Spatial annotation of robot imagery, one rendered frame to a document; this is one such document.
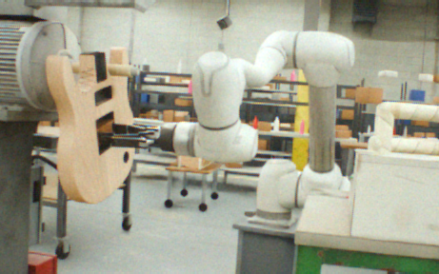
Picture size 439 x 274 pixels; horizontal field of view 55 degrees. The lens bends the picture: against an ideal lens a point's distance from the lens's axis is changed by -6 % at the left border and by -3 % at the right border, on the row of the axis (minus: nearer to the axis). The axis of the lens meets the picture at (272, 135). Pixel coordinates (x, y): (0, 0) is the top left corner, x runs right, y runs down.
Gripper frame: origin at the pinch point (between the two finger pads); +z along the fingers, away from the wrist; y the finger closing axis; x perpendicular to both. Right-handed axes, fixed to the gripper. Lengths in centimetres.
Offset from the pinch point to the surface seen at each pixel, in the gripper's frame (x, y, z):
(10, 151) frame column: -8.0, -1.2, 31.7
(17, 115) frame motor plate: 4.7, -5.6, 23.7
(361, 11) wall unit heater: 1, 1082, -117
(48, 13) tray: 30.9, 8.4, 20.7
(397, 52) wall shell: -104, 1113, -225
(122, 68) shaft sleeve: 16.9, 4.3, -3.5
